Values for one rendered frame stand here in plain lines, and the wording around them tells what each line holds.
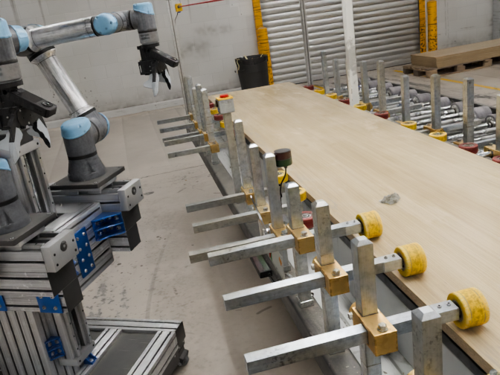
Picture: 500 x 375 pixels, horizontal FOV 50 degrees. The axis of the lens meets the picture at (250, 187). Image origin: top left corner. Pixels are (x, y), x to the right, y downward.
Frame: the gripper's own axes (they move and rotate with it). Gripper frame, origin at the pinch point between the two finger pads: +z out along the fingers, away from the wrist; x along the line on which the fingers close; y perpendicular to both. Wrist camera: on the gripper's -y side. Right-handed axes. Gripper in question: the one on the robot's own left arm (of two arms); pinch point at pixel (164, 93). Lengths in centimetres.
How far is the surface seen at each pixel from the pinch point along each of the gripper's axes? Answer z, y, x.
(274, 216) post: 40, -49, 35
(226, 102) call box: 11.5, -15.0, -30.6
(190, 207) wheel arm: 47.3, -5.0, 6.7
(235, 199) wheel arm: 48, -22, -3
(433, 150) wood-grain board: 42, -104, -37
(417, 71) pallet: 124, -103, -756
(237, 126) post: 17.8, -25.9, -8.9
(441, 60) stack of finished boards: 107, -141, -739
